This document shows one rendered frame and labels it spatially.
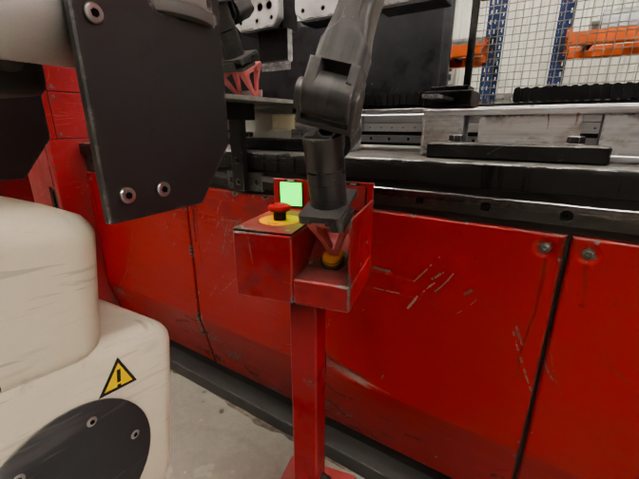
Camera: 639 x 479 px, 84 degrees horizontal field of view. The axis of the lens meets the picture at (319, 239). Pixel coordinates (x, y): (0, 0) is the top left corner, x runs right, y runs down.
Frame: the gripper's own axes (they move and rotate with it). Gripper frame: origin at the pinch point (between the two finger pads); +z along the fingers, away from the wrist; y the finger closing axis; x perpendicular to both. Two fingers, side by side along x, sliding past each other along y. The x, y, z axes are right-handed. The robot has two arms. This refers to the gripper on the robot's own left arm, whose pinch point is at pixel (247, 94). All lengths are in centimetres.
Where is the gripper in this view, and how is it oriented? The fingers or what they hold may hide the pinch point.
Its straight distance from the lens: 98.9
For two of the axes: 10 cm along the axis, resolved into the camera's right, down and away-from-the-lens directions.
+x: -4.7, 6.7, -5.8
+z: 2.3, 7.3, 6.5
